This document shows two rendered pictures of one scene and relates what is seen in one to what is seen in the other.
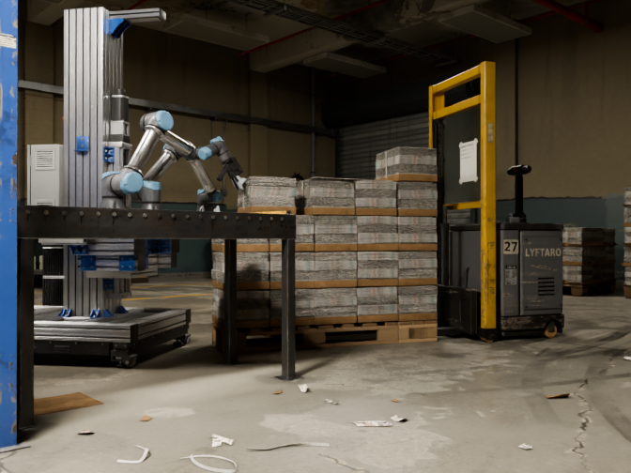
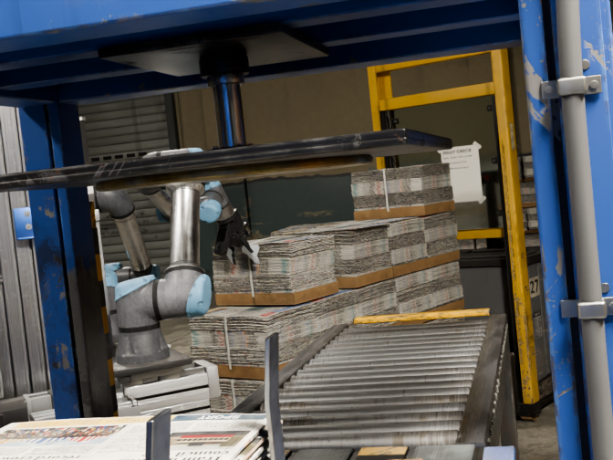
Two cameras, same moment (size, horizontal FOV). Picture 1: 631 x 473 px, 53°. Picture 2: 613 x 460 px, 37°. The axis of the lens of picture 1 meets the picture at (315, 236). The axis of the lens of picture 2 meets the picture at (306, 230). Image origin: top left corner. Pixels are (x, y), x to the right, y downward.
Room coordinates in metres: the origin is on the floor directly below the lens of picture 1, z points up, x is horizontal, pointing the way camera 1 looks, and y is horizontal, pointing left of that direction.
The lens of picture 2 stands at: (1.10, 2.18, 1.27)
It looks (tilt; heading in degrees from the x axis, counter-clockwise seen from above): 3 degrees down; 326
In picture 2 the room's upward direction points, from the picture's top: 6 degrees counter-clockwise
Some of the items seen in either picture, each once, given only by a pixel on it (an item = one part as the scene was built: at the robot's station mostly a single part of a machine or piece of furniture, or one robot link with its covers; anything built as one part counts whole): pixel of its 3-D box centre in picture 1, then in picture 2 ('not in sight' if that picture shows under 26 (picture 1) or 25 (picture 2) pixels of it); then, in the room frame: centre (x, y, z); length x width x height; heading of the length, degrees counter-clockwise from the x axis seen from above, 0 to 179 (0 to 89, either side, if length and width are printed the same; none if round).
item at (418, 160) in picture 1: (405, 244); (413, 304); (4.41, -0.62, 0.65); 0.39 x 0.30 x 1.29; 19
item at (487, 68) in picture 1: (486, 195); (511, 222); (4.24, -1.14, 0.97); 0.09 x 0.09 x 1.75; 19
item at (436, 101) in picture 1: (437, 201); (394, 229); (4.86, -0.92, 0.97); 0.09 x 0.09 x 1.75; 19
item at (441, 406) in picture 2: not in sight; (357, 418); (2.63, 1.07, 0.77); 0.47 x 0.05 x 0.05; 42
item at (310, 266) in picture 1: (305, 280); (329, 391); (4.17, 0.07, 0.42); 1.17 x 0.39 x 0.83; 109
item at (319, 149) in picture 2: not in sight; (234, 167); (2.21, 1.54, 1.30); 0.55 x 0.55 x 0.03; 42
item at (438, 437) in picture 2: not in sight; (337, 447); (2.50, 1.22, 0.77); 0.47 x 0.05 x 0.05; 42
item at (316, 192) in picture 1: (323, 199); (334, 257); (4.21, -0.05, 0.95); 0.38 x 0.29 x 0.23; 20
